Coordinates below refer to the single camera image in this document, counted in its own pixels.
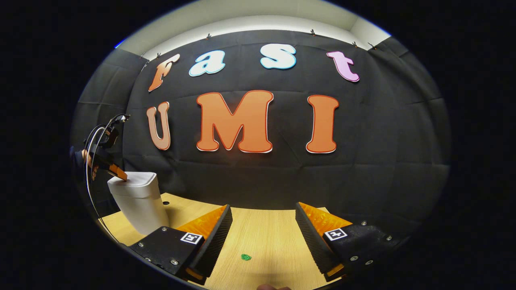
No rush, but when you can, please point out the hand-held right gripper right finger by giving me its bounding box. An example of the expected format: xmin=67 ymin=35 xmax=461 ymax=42
xmin=295 ymin=202 xmax=404 ymax=282

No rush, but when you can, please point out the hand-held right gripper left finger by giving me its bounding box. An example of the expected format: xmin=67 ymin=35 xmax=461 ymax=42
xmin=130 ymin=204 xmax=233 ymax=286

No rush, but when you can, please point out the white desktop garbage bin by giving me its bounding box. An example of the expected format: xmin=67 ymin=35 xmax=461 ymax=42
xmin=107 ymin=172 xmax=170 ymax=236

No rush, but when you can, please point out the wooden desktop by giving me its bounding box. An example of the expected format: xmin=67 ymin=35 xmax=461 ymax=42
xmin=99 ymin=193 xmax=343 ymax=290

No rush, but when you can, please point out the black backdrop cloth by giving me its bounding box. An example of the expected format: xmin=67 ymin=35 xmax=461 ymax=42
xmin=71 ymin=29 xmax=452 ymax=236

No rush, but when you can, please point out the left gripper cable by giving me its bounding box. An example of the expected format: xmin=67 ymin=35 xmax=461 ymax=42
xmin=83 ymin=114 xmax=125 ymax=232

